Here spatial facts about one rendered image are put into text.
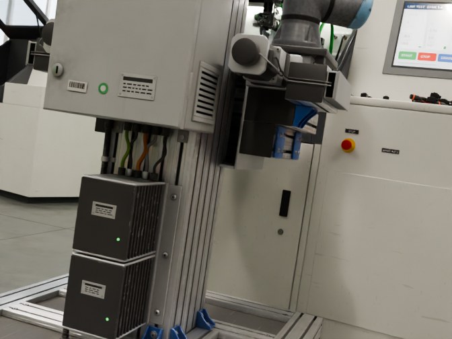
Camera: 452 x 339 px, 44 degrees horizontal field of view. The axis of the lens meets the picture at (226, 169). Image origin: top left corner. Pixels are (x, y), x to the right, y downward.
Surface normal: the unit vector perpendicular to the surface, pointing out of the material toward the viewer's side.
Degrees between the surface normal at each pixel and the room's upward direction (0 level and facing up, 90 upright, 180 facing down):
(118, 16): 90
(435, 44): 76
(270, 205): 90
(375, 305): 90
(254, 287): 90
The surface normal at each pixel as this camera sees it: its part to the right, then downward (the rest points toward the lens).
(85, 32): -0.32, 0.03
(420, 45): -0.36, -0.25
